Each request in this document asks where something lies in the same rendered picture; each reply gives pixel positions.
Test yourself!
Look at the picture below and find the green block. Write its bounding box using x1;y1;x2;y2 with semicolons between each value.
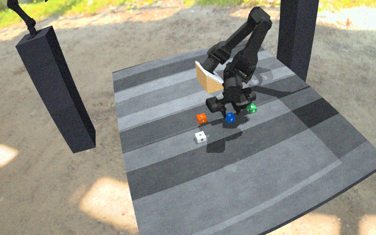
246;104;257;114

